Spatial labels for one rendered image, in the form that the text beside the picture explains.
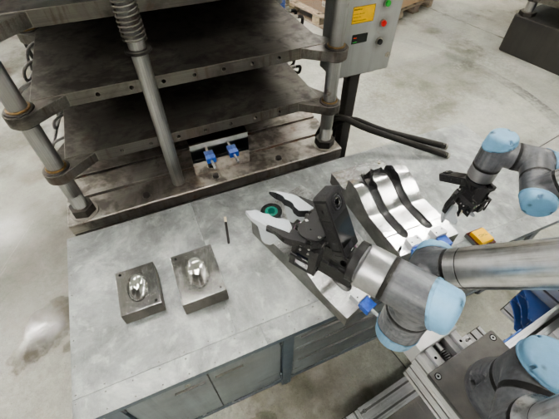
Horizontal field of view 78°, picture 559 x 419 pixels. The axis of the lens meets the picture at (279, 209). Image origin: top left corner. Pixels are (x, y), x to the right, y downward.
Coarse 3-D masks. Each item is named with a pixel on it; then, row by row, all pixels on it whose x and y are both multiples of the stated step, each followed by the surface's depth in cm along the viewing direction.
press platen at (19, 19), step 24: (0, 0) 105; (24, 0) 105; (48, 0) 105; (72, 0) 105; (96, 0) 105; (144, 0) 110; (168, 0) 113; (192, 0) 116; (216, 0) 118; (0, 24) 95; (24, 24) 101; (48, 24) 105
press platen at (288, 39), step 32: (224, 0) 175; (256, 0) 175; (32, 32) 150; (64, 32) 149; (96, 32) 149; (160, 32) 149; (192, 32) 149; (224, 32) 149; (256, 32) 149; (288, 32) 149; (32, 64) 131; (64, 64) 131; (96, 64) 131; (128, 64) 131; (160, 64) 131; (192, 64) 131; (224, 64) 132; (256, 64) 138; (32, 96) 116; (64, 96) 118; (96, 96) 122
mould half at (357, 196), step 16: (336, 176) 153; (352, 176) 153; (384, 176) 142; (400, 176) 143; (352, 192) 142; (368, 192) 138; (384, 192) 139; (416, 192) 142; (352, 208) 146; (368, 208) 136; (400, 208) 138; (432, 208) 137; (368, 224) 137; (384, 224) 132; (416, 224) 132; (448, 224) 131; (384, 240) 129; (400, 240) 127; (400, 256) 122
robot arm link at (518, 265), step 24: (432, 240) 68; (528, 240) 52; (552, 240) 49; (432, 264) 62; (456, 264) 59; (480, 264) 55; (504, 264) 52; (528, 264) 50; (552, 264) 47; (480, 288) 58; (504, 288) 55; (528, 288) 52; (552, 288) 49
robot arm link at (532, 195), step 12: (540, 168) 85; (528, 180) 84; (540, 180) 82; (552, 180) 80; (528, 192) 82; (540, 192) 80; (552, 192) 80; (528, 204) 82; (540, 204) 81; (552, 204) 79; (540, 216) 83
